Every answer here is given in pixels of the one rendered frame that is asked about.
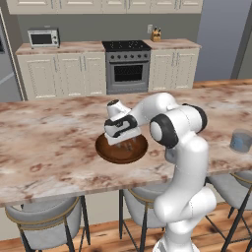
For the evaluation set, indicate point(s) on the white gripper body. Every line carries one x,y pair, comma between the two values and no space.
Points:
125,137

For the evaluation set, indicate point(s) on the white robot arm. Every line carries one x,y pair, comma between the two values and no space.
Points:
188,164

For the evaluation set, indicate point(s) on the clear ice cube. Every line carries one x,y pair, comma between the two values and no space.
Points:
132,144
120,147

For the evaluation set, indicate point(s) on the brown wooden bowl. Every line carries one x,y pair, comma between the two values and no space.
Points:
110,154

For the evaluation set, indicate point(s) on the glass of water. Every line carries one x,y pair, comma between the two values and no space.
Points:
241,141

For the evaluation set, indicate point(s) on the grey stove with oven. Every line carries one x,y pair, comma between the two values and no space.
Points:
128,70

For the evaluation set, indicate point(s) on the grey stool with black legs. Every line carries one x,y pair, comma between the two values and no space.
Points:
141,203
233,187
46,223

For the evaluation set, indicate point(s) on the narrow cream base cupboards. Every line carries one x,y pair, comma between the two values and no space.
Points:
174,69

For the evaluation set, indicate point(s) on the wide cream base cupboards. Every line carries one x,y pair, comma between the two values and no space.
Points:
62,75

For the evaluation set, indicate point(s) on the wooden knife block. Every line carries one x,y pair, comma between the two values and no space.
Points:
156,35

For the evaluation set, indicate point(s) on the silver toaster oven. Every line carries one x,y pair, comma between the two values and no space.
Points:
43,38

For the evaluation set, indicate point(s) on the grey fridge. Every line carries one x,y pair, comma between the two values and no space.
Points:
8,75

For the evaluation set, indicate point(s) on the white wall socket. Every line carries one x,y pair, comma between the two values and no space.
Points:
150,29

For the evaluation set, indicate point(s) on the cream wall cupboards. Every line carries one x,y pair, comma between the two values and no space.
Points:
105,6

